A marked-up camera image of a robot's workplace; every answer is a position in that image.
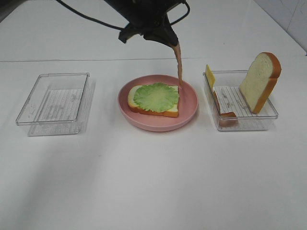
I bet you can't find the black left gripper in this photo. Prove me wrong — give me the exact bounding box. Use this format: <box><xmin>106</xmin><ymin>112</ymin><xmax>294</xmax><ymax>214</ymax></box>
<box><xmin>107</xmin><ymin>0</ymin><xmax>187</xmax><ymax>47</ymax></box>

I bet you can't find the brown bacon strip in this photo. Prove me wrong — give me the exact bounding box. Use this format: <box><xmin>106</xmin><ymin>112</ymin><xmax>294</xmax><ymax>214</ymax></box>
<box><xmin>172</xmin><ymin>43</ymin><xmax>183</xmax><ymax>87</ymax></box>
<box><xmin>213</xmin><ymin>91</ymin><xmax>238</xmax><ymax>128</ymax></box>

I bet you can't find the green lettuce leaf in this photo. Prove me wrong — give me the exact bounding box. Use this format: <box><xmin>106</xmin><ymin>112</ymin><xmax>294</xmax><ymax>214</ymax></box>
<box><xmin>131</xmin><ymin>82</ymin><xmax>179</xmax><ymax>113</ymax></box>

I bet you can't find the bread slice with brown crust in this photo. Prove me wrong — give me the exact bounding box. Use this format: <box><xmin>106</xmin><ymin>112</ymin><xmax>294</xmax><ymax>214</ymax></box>
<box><xmin>128</xmin><ymin>82</ymin><xmax>179</xmax><ymax>117</ymax></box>

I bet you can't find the yellow cheese slice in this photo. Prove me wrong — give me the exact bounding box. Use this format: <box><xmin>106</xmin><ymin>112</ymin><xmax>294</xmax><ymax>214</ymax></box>
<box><xmin>205</xmin><ymin>64</ymin><xmax>215</xmax><ymax>92</ymax></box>

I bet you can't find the pink round plate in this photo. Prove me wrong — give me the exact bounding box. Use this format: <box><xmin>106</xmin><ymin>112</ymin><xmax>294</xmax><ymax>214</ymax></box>
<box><xmin>118</xmin><ymin>74</ymin><xmax>199</xmax><ymax>132</ymax></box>

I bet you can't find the upright bread slice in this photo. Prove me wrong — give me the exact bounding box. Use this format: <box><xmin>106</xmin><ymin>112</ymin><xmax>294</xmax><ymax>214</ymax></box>
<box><xmin>239</xmin><ymin>52</ymin><xmax>282</xmax><ymax>114</ymax></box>

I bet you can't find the clear plastic right container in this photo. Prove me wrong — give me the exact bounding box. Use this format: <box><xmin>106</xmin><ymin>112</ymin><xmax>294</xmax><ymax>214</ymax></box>
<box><xmin>203</xmin><ymin>70</ymin><xmax>278</xmax><ymax>131</ymax></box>

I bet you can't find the clear plastic container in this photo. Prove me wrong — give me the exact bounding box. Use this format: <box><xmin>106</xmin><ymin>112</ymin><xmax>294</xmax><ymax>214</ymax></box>
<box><xmin>203</xmin><ymin>70</ymin><xmax>278</xmax><ymax>131</ymax></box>
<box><xmin>15</xmin><ymin>72</ymin><xmax>92</xmax><ymax>137</ymax></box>

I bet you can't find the clear plastic left container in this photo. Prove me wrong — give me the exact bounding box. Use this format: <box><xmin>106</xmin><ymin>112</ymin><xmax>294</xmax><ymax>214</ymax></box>
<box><xmin>15</xmin><ymin>72</ymin><xmax>92</xmax><ymax>137</ymax></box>

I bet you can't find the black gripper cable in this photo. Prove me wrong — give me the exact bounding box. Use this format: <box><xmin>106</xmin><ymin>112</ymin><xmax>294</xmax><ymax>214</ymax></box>
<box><xmin>56</xmin><ymin>0</ymin><xmax>191</xmax><ymax>31</ymax></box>

